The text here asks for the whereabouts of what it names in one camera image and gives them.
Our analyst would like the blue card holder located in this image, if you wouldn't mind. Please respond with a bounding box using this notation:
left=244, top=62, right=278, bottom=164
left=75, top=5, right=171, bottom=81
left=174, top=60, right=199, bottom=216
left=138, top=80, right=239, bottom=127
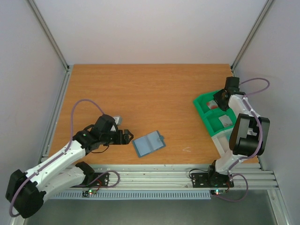
left=132, top=130, right=166, bottom=158

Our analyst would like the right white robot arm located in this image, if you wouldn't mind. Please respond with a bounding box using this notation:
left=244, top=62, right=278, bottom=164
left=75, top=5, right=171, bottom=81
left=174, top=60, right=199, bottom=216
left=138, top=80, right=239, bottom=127
left=207, top=77, right=270, bottom=187

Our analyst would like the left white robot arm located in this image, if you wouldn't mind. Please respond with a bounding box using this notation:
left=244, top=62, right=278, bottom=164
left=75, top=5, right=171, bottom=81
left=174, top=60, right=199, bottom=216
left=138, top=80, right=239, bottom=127
left=5, top=114, right=134, bottom=218

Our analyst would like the red white card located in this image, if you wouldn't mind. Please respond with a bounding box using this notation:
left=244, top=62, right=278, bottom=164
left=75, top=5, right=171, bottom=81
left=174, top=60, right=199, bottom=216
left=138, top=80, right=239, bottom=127
left=206, top=100, right=218, bottom=110

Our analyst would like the grey card in bin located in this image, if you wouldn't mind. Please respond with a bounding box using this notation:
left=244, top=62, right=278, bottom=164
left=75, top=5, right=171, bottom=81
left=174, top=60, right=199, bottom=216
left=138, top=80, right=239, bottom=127
left=219, top=115, right=233, bottom=128

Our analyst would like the green bin far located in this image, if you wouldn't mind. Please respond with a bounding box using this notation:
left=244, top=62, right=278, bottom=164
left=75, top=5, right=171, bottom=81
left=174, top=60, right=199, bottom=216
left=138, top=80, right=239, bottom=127
left=193, top=90, right=224, bottom=118

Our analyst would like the white tray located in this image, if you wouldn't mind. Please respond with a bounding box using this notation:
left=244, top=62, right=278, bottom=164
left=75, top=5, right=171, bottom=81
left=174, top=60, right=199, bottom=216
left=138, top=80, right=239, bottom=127
left=211, top=128, right=233, bottom=156

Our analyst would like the left circuit board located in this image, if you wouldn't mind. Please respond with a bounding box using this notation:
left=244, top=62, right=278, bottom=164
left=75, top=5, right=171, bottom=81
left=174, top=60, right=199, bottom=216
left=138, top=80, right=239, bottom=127
left=82, top=189, right=97, bottom=197

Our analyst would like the circuit board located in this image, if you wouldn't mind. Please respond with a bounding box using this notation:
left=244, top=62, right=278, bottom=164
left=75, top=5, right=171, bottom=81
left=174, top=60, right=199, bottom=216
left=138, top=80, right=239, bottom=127
left=210, top=189, right=229, bottom=196
left=82, top=189, right=97, bottom=197

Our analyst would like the right circuit board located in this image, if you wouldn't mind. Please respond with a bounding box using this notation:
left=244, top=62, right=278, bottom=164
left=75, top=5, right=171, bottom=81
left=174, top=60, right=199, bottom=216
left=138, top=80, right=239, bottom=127
left=210, top=189, right=229, bottom=196

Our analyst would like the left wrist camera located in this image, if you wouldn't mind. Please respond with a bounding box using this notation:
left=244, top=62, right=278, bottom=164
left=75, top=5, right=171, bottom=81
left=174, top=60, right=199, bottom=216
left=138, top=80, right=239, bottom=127
left=111, top=116, right=122, bottom=131

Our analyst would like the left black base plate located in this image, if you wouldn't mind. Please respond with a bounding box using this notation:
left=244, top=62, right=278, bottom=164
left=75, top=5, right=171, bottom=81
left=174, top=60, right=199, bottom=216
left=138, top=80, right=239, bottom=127
left=72, top=172, right=109, bottom=188

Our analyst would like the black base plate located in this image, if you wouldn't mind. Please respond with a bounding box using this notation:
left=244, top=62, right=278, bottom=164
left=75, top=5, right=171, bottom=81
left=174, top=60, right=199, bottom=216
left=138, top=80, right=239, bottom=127
left=188, top=169, right=234, bottom=188
left=72, top=172, right=109, bottom=188

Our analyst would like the grey slotted cable duct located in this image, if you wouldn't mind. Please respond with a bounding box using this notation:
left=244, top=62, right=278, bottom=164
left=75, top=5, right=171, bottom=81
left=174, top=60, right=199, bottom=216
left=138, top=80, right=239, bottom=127
left=52, top=190, right=211, bottom=201

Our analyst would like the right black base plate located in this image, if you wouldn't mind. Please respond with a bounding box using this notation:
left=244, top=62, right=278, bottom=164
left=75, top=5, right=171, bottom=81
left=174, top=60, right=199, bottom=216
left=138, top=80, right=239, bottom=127
left=188, top=169, right=234, bottom=188

